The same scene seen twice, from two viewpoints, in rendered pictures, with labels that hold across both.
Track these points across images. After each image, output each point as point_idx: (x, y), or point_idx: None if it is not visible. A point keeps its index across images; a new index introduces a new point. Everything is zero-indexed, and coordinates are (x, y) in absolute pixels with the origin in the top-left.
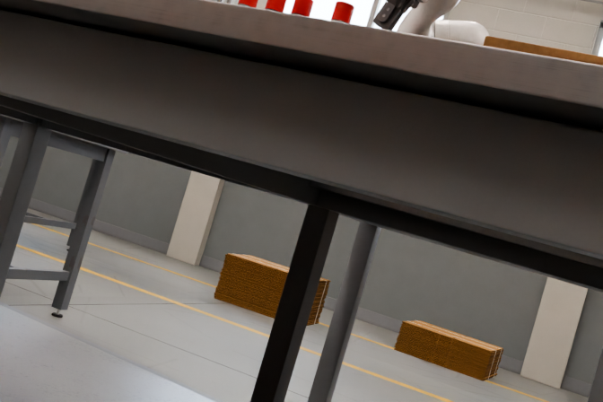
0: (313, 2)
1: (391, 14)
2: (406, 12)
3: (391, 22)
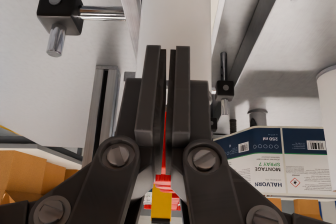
0: (161, 178)
1: (191, 111)
2: (101, 147)
3: (189, 70)
